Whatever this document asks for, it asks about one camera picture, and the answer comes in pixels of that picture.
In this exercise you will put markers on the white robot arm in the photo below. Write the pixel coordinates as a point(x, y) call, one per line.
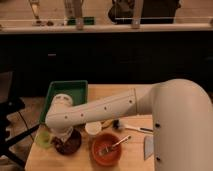
point(182, 114)

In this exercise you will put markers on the grey folded cloth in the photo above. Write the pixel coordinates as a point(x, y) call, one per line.
point(148, 146)

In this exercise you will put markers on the small green cup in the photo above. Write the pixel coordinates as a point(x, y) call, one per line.
point(43, 139)

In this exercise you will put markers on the orange bowl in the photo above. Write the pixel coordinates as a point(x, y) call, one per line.
point(102, 141)

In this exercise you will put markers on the dark purple grapes bunch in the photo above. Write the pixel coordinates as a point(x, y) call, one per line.
point(58, 143)

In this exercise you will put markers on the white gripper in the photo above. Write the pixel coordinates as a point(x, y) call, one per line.
point(62, 134)

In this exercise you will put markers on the green plastic tray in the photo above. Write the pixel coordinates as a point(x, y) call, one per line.
point(77, 89)

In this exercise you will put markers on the yellow banana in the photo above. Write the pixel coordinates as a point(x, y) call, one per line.
point(107, 124)

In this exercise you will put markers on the white cup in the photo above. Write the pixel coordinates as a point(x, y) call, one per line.
point(93, 128)

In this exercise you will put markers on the purple bowl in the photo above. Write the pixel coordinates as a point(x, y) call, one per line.
point(73, 144)

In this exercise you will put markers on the green box on shelf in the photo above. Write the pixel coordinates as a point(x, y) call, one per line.
point(84, 21)

